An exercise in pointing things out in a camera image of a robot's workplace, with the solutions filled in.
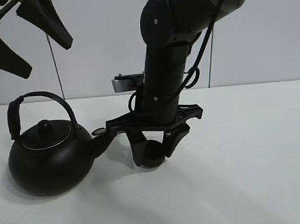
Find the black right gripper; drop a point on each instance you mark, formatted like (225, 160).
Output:
(156, 113)

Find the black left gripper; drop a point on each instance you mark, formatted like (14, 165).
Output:
(40, 13)

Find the small black teacup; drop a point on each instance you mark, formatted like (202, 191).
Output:
(154, 154)

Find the black round teapot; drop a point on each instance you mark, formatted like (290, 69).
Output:
(52, 156)

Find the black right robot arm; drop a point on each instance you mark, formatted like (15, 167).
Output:
(176, 33)

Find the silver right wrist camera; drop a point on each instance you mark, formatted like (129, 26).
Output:
(125, 83)

